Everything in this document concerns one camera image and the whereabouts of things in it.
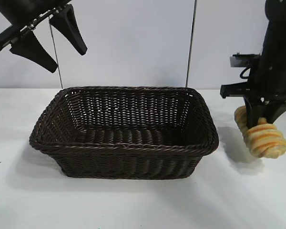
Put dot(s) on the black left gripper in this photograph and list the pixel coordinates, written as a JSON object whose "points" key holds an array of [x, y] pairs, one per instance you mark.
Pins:
{"points": [[26, 14]]}

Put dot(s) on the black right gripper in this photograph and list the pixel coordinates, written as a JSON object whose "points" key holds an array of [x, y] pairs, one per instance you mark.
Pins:
{"points": [[274, 71]]}

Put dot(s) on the long striped bread loaf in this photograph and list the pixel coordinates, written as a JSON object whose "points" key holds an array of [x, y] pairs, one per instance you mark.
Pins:
{"points": [[267, 140]]}

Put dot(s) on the dark brown wicker basket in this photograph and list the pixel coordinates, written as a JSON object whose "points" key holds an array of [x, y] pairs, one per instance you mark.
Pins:
{"points": [[124, 148]]}

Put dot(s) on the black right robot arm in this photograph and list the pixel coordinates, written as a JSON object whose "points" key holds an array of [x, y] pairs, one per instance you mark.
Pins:
{"points": [[280, 16]]}

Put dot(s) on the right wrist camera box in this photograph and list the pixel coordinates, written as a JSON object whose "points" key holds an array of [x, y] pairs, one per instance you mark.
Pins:
{"points": [[243, 60]]}

